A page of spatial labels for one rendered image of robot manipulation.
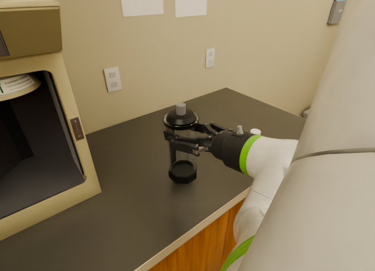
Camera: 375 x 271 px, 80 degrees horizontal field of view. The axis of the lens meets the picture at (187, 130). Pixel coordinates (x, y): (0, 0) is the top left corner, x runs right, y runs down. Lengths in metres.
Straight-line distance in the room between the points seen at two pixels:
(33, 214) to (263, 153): 0.66
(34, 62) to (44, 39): 0.08
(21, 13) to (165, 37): 0.85
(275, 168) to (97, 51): 0.90
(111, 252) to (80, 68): 0.74
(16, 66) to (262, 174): 0.55
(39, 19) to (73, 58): 0.58
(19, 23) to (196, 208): 0.63
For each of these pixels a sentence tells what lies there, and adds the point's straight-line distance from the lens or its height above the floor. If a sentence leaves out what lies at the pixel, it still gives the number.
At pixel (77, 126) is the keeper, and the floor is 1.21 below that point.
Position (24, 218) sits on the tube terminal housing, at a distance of 0.82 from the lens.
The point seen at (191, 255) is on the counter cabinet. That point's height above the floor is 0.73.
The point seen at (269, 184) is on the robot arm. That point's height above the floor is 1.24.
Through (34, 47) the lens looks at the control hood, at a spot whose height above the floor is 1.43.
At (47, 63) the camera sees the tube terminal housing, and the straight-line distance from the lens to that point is 0.62.
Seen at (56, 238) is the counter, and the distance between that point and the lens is 0.79.
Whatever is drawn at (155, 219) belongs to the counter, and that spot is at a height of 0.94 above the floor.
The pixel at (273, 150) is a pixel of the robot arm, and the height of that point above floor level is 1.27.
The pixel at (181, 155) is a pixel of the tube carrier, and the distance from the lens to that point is 0.70.
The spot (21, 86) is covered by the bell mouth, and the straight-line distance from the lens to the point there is 0.66.
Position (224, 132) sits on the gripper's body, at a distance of 0.55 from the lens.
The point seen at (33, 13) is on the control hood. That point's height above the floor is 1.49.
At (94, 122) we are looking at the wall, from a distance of 1.20.
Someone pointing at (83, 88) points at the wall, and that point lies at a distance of 1.12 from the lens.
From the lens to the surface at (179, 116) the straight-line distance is 0.66.
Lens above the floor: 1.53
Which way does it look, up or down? 32 degrees down
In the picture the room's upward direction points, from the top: straight up
